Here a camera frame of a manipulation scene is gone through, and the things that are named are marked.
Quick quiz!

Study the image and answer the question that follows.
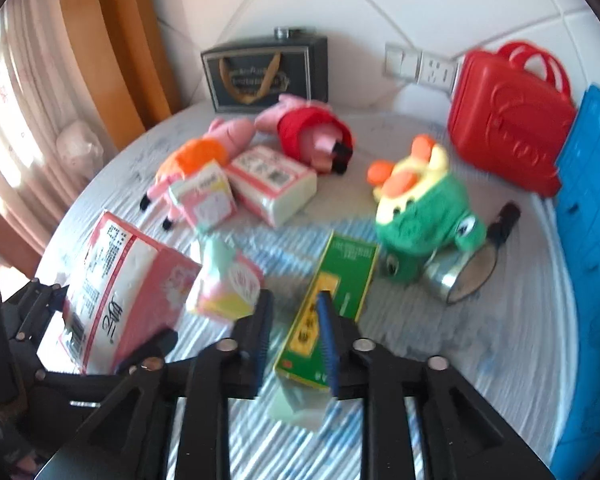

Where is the large pink tissue pack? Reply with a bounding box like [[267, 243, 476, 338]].
[[62, 211, 201, 374]]

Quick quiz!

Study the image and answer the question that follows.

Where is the pastel tissue packet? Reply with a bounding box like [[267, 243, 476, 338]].
[[185, 236, 264, 321]]

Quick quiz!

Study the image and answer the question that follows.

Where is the green medicine box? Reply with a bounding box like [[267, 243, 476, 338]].
[[275, 232, 379, 390]]

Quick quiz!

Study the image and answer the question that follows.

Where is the black umbrella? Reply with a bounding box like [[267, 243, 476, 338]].
[[486, 202, 521, 248]]

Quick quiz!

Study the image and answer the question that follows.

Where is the green frog hood duck plush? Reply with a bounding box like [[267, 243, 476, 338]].
[[366, 134, 486, 285]]

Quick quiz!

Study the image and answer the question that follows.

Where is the pink white tissue pack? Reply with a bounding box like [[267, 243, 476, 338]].
[[225, 145, 317, 228]]

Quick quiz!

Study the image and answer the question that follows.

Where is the orange dress pig plush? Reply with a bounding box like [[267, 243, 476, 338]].
[[139, 117, 255, 231]]

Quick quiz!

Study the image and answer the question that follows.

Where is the red dress pig plush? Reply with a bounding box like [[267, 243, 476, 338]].
[[254, 94, 354, 174]]

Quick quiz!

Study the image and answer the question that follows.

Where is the small colourful tissue pack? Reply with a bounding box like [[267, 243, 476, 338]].
[[167, 160, 237, 233]]

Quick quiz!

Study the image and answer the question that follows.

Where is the blue striped bed sheet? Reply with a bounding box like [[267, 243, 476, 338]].
[[37, 103, 576, 479]]

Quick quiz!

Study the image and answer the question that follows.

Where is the white plastic bag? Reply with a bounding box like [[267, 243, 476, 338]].
[[56, 120, 104, 181]]

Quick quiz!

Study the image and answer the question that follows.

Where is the blue plastic storage crate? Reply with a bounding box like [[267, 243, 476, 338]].
[[552, 86, 600, 479]]

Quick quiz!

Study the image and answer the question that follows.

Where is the red plastic suitcase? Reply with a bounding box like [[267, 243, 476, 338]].
[[447, 41, 577, 198]]

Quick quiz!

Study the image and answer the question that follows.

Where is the pink curtain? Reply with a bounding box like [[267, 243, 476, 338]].
[[0, 0, 113, 252]]

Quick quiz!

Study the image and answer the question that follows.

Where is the dark gift bag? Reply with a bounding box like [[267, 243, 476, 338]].
[[201, 33, 329, 113]]

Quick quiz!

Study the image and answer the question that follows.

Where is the metal flask on bag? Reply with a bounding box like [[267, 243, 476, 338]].
[[274, 26, 309, 41]]

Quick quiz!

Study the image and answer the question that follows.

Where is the white wall socket panel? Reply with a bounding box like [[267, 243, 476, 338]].
[[383, 44, 460, 96]]

